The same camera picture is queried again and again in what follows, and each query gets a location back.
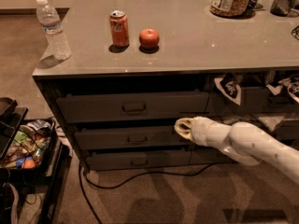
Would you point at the grey middle drawer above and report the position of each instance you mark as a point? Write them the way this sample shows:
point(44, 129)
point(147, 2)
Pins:
point(155, 136)

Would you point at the black white snack bag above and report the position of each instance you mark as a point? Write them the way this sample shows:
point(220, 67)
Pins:
point(228, 86)

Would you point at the grey drawer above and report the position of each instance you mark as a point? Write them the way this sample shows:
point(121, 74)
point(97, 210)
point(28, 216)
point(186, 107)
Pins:
point(107, 107)
point(132, 160)
point(155, 136)

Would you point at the red apple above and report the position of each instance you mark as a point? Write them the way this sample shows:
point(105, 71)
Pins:
point(149, 38)

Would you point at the grey top drawer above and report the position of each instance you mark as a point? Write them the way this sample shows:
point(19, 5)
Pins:
point(107, 107)

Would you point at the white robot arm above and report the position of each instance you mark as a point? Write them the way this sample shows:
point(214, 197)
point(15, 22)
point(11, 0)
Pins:
point(243, 142)

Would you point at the bin of snack packets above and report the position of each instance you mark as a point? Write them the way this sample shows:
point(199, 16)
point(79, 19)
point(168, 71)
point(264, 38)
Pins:
point(31, 144)

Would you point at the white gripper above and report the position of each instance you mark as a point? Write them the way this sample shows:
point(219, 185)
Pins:
point(199, 131)

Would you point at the metal drawer handle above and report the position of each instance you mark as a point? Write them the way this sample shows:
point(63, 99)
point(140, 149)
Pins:
point(134, 108)

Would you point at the black tray stand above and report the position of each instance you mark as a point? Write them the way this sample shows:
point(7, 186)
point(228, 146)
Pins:
point(11, 118)

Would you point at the clear plastic water bottle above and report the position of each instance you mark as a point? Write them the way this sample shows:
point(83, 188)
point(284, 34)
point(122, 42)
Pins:
point(51, 24)

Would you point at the orange soda can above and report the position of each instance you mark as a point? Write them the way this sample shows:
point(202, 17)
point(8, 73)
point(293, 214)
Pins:
point(119, 28)

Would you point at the grey bottom drawer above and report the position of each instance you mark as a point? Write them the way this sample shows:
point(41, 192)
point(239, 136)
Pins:
point(132, 160)

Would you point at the grey counter cabinet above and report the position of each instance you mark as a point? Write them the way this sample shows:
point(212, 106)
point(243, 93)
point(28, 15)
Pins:
point(195, 47)

